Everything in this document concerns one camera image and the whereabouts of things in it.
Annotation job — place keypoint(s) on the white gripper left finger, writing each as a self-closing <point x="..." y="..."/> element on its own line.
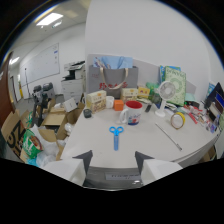
<point x="71" y="169"/>

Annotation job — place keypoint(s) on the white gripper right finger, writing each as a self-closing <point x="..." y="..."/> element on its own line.
<point x="156" y="168"/>

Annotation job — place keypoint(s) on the yellow tape roll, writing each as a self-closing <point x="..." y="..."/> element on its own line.
<point x="178" y="120"/>

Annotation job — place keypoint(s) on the metal ruler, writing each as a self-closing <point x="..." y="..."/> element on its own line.
<point x="168" y="136"/>

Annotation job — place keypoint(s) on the white label sticker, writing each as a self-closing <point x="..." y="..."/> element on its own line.
<point x="123" y="176"/>

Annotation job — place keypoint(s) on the green printed bag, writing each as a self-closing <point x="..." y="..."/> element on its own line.
<point x="31" y="144"/>

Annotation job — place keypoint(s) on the blue scissors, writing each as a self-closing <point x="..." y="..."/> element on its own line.
<point x="116" y="134"/>

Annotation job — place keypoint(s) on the open cardboard box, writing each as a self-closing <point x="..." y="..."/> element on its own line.
<point x="56" y="116"/>

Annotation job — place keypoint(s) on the small black round object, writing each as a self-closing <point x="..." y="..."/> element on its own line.
<point x="87" y="113"/>

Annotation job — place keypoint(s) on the white mug red rim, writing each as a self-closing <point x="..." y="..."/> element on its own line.
<point x="133" y="113"/>

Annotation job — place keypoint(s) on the red pen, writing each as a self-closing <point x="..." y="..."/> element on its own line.
<point x="193" y="117"/>

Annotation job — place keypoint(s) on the large brown cardboard box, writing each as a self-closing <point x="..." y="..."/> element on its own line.
<point x="13" y="132"/>

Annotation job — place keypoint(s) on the cream printed carton box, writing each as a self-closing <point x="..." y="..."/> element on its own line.
<point x="96" y="101"/>

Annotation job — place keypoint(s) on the small white desk fan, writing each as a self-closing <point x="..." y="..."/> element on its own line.
<point x="165" y="96"/>

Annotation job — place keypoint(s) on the orange cube box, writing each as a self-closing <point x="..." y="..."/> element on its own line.
<point x="118" y="105"/>

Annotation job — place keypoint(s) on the yellow small box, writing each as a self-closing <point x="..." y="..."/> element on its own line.
<point x="143" y="92"/>

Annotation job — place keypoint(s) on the white paper cup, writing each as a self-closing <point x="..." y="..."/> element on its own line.
<point x="109" y="101"/>

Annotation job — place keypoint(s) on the beige snack box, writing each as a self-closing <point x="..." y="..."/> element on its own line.
<point x="129" y="94"/>

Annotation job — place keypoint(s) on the black office chair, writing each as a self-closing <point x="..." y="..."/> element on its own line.
<point x="45" y="94"/>

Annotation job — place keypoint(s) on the green patterned book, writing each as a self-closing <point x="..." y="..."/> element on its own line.
<point x="176" y="85"/>

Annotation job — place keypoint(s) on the white office printer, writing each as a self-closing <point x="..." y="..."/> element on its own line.
<point x="74" y="81"/>

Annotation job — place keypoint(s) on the dark laptop screen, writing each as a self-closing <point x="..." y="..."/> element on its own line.
<point x="214" y="99"/>

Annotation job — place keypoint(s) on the grey paper gift bag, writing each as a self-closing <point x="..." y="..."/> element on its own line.
<point x="112" y="81"/>

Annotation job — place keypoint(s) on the ceiling light panel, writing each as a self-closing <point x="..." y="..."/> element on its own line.
<point x="49" y="19"/>

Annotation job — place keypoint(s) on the wall whiteboard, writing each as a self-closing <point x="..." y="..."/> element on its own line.
<point x="41" y="64"/>

